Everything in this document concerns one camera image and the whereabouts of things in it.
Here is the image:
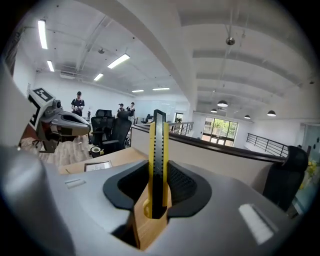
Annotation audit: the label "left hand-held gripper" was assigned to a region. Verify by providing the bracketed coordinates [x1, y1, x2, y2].
[26, 87, 92, 154]

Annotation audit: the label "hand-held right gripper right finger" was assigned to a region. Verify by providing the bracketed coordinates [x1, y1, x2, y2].
[144, 161, 296, 256]

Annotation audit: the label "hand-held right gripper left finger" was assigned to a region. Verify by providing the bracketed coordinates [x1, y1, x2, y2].
[0, 149, 151, 256]

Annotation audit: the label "yellow black utility knife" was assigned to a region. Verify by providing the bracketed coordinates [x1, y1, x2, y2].
[142, 109, 170, 220]

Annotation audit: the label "black mesh office chair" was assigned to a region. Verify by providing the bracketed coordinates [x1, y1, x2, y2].
[101, 111, 133, 155]
[89, 109, 116, 148]

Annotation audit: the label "grey partition with black top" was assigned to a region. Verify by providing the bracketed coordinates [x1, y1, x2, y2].
[130, 123, 288, 194]

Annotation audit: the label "light wooden desk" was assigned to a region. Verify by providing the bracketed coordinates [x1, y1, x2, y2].
[58, 147, 173, 251]

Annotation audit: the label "black metal railing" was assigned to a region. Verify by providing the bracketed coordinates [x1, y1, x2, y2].
[246, 132, 290, 158]
[168, 121, 195, 136]

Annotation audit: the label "large glass window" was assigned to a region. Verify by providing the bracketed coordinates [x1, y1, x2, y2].
[201, 116, 239, 148]

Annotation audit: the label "yellow flowers in vase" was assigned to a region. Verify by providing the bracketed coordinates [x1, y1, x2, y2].
[299, 159, 319, 191]

